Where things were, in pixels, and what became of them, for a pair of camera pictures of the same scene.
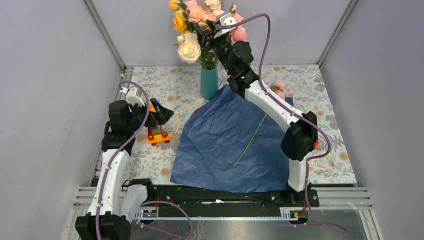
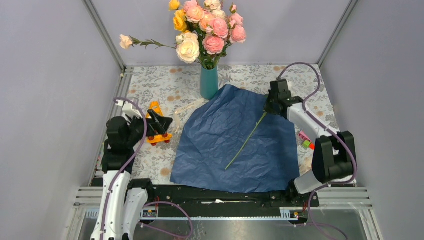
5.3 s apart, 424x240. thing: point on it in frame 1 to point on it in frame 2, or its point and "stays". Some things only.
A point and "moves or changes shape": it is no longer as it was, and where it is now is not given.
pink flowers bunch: (279, 87) moves or changes shape
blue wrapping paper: (229, 144) stays
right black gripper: (205, 36) to (267, 107)
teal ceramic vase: (209, 82) stays
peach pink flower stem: (195, 13) stays
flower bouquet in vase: (189, 14) stays
